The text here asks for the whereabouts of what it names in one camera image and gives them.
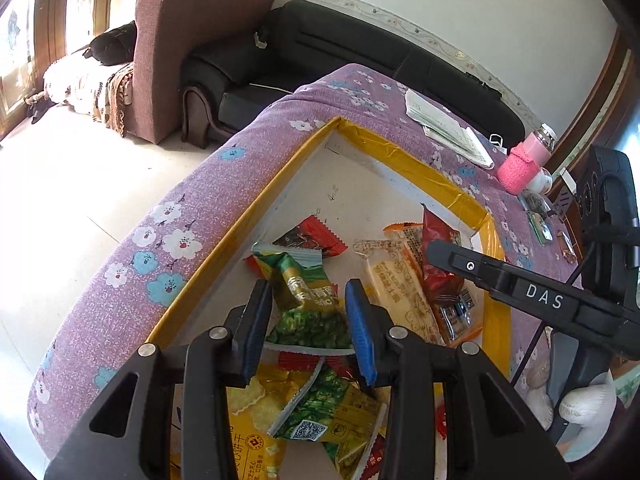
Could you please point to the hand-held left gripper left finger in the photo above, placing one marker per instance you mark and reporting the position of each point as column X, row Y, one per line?
column 257, row 332

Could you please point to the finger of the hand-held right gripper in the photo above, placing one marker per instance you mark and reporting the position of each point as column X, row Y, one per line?
column 465, row 265

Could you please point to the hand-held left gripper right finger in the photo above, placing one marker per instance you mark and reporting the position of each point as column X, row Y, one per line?
column 357, row 337

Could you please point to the red brown snack packet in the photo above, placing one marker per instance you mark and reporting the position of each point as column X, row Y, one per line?
column 440, row 275

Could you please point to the green pea snack packet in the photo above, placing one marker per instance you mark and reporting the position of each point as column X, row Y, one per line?
column 347, row 460
column 320, row 400
column 310, row 325

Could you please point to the small black red snack packet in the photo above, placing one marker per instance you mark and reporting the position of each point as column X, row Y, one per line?
column 310, row 235

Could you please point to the white box with yellow tape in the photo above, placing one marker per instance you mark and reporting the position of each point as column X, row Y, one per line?
column 350, row 195

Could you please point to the person's right hand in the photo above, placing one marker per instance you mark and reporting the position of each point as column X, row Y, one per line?
column 590, row 405

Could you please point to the orange clear snack packet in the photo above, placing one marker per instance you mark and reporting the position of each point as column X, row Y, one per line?
column 455, row 317

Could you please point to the small brown packet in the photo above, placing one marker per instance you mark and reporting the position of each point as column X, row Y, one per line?
column 567, row 250

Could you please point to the small green packet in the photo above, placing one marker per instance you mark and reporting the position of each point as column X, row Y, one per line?
column 540, row 230

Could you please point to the yellow cracker packet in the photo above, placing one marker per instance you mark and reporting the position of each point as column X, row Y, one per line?
column 250, row 410

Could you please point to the dark glass dish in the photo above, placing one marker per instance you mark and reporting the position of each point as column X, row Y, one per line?
column 537, row 205

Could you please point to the pink knitted bottle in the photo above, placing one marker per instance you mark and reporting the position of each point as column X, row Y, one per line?
column 517, row 170

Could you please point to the white power strip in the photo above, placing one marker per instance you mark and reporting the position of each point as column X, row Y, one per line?
column 567, row 190

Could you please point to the white cup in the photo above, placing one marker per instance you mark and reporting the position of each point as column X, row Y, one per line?
column 540, row 181

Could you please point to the small red candy wrapper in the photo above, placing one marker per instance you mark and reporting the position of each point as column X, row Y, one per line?
column 441, row 420

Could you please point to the dark red gold-print packet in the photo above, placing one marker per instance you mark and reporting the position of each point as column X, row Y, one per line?
column 372, row 457

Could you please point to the purple floral tablecloth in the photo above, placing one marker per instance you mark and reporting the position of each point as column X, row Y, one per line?
column 125, row 305

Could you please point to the white paper booklet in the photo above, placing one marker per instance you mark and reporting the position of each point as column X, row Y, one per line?
column 440, row 122

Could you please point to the black leather sofa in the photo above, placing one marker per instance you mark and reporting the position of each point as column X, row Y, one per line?
column 320, row 40

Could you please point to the maroon armchair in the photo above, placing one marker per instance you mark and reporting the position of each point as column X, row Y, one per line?
column 190, row 35

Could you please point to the black shoe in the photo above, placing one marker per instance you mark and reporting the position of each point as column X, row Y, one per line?
column 39, row 114

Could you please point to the patterned sofa blanket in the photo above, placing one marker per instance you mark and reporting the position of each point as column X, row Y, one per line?
column 75, row 82

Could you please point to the black bag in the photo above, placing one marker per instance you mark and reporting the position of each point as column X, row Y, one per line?
column 115, row 45

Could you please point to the brown shoe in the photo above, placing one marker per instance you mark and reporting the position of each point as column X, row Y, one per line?
column 34, row 97

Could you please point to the wooden glass door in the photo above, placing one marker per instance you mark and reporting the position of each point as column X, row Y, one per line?
column 50, row 15

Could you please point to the dark wooden door frame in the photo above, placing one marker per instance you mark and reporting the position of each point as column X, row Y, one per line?
column 595, row 105

